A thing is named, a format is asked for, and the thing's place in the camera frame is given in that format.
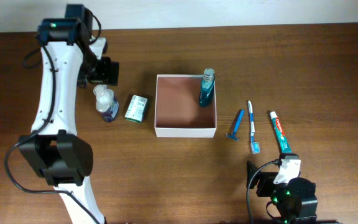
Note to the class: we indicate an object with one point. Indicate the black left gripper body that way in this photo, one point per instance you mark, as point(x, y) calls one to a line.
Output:
point(98, 71)

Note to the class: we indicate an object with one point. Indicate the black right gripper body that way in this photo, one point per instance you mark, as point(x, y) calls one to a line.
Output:
point(267, 179)

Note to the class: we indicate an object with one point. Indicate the clear purple soap pump bottle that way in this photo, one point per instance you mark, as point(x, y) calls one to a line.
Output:
point(106, 103)

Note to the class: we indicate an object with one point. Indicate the green white soap box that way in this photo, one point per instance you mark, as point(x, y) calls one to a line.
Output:
point(136, 109)

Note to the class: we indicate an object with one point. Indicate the blue mouthwash bottle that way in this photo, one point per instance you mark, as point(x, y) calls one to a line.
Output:
point(207, 86)

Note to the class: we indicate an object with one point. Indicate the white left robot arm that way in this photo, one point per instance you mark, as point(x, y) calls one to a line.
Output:
point(71, 57)

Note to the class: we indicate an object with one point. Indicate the blue white toothbrush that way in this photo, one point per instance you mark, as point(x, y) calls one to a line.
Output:
point(255, 148)

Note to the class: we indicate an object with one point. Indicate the green red toothpaste tube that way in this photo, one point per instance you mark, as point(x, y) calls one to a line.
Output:
point(280, 134)

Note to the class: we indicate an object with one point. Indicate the blue disposable razor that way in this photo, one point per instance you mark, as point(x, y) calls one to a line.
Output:
point(237, 123)

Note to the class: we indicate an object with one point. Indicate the white cardboard box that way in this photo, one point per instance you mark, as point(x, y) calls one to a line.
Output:
point(177, 110)

